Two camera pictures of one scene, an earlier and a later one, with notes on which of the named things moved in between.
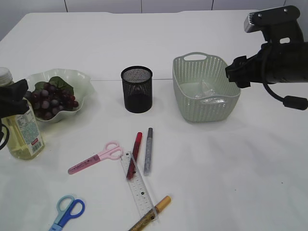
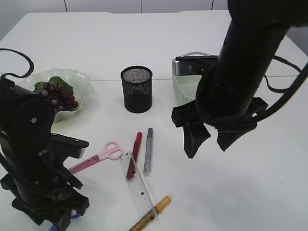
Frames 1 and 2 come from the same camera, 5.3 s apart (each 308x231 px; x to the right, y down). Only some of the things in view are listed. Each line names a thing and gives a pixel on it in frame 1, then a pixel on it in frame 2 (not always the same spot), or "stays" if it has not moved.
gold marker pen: (149, 217) stays
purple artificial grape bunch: (48, 98) stays
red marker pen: (134, 155) stays
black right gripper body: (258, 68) -> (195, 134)
